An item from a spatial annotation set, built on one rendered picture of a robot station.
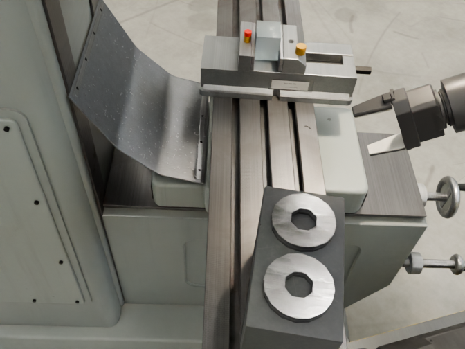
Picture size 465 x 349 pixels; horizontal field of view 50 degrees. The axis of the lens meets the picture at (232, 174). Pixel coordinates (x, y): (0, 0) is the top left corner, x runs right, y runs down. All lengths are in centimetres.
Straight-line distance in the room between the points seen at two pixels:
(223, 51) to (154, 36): 175
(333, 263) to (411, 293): 134
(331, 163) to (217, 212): 37
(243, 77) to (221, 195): 30
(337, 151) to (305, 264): 59
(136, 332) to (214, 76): 84
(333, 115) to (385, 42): 178
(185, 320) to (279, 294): 99
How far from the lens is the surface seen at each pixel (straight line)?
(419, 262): 145
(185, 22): 299
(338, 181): 116
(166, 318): 161
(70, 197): 110
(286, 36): 115
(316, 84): 114
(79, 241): 123
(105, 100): 103
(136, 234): 127
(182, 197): 114
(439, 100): 84
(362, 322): 190
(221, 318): 83
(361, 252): 136
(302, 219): 71
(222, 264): 87
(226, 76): 112
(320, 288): 65
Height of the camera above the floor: 168
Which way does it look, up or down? 51 degrees down
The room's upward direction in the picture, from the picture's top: 5 degrees clockwise
